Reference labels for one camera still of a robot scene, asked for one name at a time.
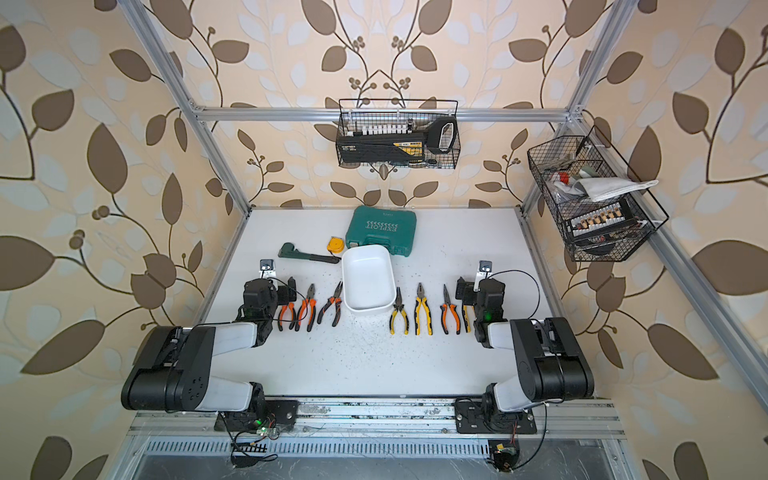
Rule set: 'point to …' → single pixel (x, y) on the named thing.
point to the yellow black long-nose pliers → (399, 307)
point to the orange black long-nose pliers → (453, 309)
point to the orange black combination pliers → (312, 302)
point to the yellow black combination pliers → (422, 300)
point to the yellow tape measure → (335, 244)
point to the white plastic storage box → (368, 280)
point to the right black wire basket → (558, 163)
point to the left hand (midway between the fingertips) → (274, 276)
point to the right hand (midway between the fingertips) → (478, 279)
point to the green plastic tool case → (391, 228)
